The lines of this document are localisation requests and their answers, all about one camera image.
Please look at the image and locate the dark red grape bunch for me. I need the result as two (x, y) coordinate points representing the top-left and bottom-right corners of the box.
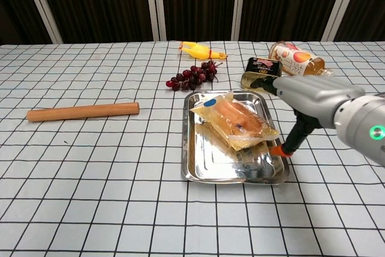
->
(165, 60), (223, 91)

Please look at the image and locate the wooden rolling pin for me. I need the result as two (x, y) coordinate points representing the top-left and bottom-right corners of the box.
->
(26, 102), (140, 123)

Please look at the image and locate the stainless steel tray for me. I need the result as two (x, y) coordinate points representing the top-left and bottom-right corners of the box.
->
(180, 90), (290, 185)

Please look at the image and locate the peach juice bottle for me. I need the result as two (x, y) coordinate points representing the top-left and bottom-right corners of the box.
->
(268, 41), (335, 78)

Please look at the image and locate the packaged bread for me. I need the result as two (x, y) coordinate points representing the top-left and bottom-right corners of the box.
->
(189, 90), (280, 152)

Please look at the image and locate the yellow rubber chicken toy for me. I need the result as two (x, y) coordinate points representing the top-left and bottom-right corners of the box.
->
(179, 41), (229, 60)

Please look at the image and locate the white checked tablecloth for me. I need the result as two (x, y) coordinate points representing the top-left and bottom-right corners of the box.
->
(0, 40), (385, 257)

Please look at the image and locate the dark folding partition screen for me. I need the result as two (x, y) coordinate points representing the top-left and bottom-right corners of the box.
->
(0, 0), (385, 46)

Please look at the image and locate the black gold tin can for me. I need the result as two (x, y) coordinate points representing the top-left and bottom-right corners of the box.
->
(239, 57), (283, 91)

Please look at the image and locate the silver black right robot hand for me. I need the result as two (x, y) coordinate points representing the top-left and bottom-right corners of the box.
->
(251, 75), (366, 159)

